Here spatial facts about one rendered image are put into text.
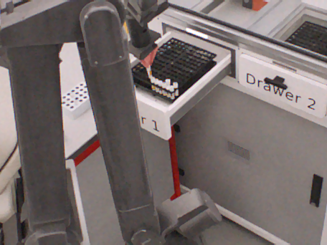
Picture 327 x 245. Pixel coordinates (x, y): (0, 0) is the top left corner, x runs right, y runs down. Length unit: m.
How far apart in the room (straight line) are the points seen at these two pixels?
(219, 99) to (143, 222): 1.08
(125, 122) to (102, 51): 0.14
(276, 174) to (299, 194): 0.10
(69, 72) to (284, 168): 0.81
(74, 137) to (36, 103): 1.04
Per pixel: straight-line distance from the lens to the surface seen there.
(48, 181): 0.72
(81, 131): 1.69
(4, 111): 0.90
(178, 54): 1.70
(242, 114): 1.82
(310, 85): 1.54
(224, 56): 1.72
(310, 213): 1.97
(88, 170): 1.75
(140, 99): 1.49
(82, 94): 1.76
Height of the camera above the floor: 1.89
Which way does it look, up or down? 40 degrees down
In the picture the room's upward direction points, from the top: 4 degrees counter-clockwise
